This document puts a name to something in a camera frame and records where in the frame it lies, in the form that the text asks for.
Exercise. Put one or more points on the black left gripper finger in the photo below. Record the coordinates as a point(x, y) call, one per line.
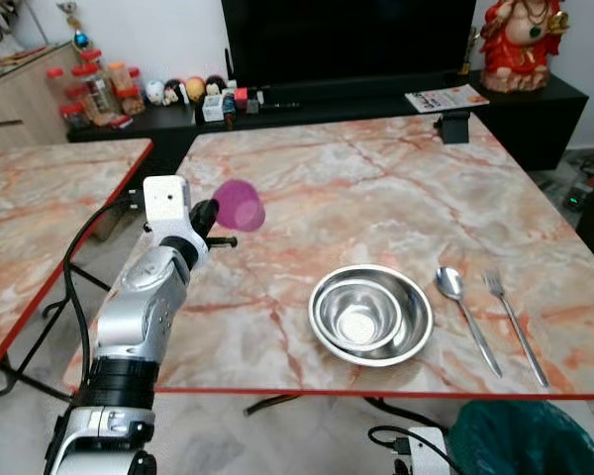
point(212, 213)

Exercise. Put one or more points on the purple plastic cup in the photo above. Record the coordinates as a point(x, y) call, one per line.
point(241, 206)

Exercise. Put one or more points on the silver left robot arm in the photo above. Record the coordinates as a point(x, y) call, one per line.
point(134, 317)

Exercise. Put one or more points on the small white box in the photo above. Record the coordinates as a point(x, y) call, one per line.
point(213, 107)

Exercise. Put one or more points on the small red object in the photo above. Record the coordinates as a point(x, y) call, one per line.
point(243, 98)

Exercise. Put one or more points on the yellow round figurine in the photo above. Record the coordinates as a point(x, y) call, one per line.
point(195, 90)

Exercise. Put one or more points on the black round figurine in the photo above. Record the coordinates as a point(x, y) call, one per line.
point(174, 92)
point(216, 86)

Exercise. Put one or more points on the white round figurine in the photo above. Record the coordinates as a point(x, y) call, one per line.
point(155, 93)

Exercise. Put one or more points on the orange lid plastic jar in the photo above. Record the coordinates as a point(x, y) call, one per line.
point(129, 89)

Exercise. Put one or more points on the marble top folding table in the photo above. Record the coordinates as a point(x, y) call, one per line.
point(40, 198)
point(376, 198)

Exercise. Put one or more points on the tall red lid jar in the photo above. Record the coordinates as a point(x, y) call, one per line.
point(99, 87)

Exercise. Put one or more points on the small steel bowl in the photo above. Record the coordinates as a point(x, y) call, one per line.
point(356, 319)

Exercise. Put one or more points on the red lid plastic jar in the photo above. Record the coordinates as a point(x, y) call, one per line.
point(67, 99)

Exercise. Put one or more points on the light wooden cabinet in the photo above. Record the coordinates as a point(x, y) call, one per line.
point(20, 99)

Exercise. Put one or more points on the black television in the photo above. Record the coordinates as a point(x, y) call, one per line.
point(346, 40)

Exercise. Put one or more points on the large steel bowl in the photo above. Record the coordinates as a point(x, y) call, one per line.
point(416, 317)

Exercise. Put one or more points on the steel spoon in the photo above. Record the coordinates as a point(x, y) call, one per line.
point(448, 283)

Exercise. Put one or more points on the black table clamp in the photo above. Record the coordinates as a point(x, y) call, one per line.
point(455, 127)

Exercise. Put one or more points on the printed magazine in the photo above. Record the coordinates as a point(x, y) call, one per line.
point(447, 98)

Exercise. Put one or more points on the steel fork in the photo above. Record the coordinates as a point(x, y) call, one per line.
point(510, 317)

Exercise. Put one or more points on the red laughing buddha statue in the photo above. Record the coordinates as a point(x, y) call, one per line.
point(520, 49)

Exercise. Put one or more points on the dark green trash bag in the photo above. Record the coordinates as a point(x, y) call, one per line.
point(515, 440)

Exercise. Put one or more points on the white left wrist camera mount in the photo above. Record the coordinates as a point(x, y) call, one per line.
point(165, 203)

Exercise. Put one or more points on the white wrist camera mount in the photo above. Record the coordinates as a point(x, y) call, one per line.
point(165, 203)
point(431, 450)

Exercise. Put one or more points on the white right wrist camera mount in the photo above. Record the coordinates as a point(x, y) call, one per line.
point(431, 450)

